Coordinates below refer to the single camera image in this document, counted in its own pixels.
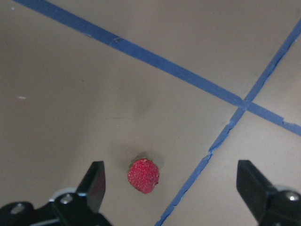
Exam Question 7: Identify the red strawberry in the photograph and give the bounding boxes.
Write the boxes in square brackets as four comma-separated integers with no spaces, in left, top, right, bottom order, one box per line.
[127,158,160,194]

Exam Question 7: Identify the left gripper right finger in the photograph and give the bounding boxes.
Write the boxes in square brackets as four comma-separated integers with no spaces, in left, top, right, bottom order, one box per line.
[236,160,301,226]

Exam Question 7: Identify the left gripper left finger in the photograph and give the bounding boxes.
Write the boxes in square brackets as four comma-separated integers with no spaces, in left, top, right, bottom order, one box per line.
[0,161,110,226]

